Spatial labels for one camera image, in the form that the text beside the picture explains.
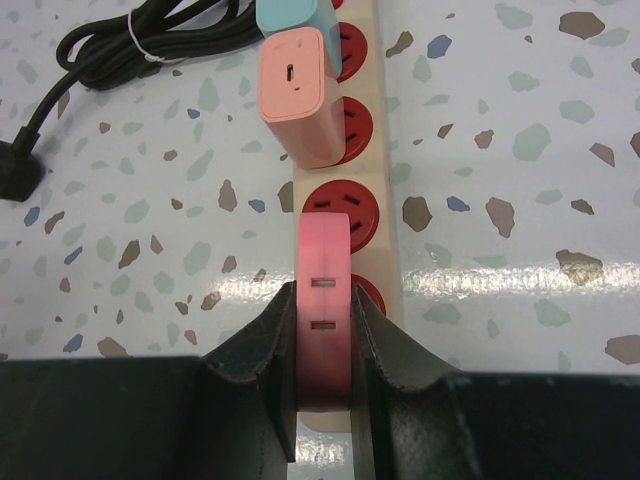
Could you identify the pink square adapter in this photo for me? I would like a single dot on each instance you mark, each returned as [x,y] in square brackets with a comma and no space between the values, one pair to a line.
[323,312]

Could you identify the salmon pink charger plug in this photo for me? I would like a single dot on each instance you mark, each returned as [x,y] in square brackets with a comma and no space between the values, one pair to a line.
[299,97]

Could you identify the teal USB charger plug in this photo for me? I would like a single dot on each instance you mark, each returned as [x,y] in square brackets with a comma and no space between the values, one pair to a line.
[274,16]

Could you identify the beige power strip red sockets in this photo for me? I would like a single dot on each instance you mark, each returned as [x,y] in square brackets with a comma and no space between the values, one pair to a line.
[359,184]

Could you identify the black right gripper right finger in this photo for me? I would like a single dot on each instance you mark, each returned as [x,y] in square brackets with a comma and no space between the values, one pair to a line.
[414,416]

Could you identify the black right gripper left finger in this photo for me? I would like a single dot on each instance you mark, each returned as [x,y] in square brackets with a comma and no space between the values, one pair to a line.
[229,414]

